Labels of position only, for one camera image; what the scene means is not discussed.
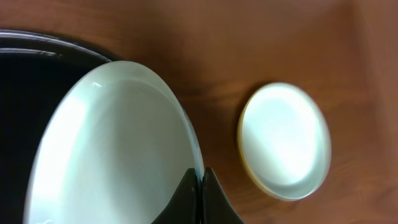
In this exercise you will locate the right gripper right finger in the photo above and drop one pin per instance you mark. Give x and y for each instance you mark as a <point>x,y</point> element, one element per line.
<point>216,206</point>

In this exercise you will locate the light blue plate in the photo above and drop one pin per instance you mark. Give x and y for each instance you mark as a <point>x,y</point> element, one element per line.
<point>286,140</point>
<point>114,151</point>

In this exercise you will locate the yellow plate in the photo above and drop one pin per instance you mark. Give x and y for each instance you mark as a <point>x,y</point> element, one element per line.
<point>248,171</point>

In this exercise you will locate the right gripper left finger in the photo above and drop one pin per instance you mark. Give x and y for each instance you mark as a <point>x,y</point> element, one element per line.
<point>183,206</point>

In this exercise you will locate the round black tray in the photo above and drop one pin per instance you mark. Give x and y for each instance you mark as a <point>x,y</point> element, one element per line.
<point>37,70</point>

